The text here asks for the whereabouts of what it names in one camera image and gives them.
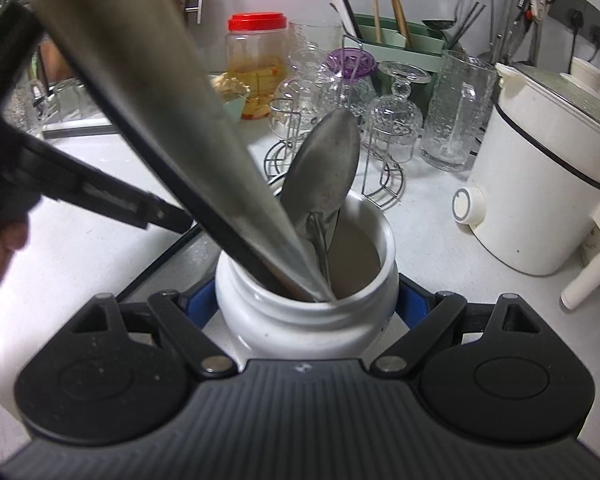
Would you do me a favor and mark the white electric cooking pot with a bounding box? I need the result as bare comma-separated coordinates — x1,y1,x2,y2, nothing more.
452,56,600,311

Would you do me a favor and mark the metal spoon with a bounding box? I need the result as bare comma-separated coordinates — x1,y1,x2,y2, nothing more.
280,106,362,286

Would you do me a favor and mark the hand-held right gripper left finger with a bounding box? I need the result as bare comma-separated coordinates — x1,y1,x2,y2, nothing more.
67,280,238,380

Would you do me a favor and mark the green utensil holder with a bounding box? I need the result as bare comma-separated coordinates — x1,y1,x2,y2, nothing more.
352,14,452,60

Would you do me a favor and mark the wooden chopstick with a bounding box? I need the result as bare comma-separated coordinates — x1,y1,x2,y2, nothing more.
370,0,384,44
385,0,408,47
389,0,415,48

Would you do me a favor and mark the green plastic basket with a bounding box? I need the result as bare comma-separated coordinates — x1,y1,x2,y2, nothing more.
209,72,253,122

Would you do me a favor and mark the white ceramic spoon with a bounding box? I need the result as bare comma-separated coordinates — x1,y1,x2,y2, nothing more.
2,0,338,306

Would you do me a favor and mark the white ceramic jar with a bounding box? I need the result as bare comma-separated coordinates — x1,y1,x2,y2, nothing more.
214,194,401,362

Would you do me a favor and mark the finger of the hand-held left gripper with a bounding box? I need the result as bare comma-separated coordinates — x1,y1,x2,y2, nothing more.
25,142,193,234

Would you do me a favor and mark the wire cup rack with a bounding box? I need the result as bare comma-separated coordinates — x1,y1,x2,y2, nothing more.
264,32,406,208

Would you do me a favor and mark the textured glass mug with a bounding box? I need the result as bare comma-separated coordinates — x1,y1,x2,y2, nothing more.
287,21,344,86
419,49,499,173

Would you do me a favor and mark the pile of bamboo toothpicks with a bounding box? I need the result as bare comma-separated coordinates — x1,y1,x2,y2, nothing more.
211,72,251,100

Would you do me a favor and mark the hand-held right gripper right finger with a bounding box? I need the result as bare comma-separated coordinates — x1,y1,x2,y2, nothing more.
370,275,546,380

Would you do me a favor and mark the grey wall power strip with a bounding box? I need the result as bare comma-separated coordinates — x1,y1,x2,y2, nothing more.
550,0,600,53

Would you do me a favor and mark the purple lid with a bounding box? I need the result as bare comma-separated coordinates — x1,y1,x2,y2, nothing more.
327,47,379,81

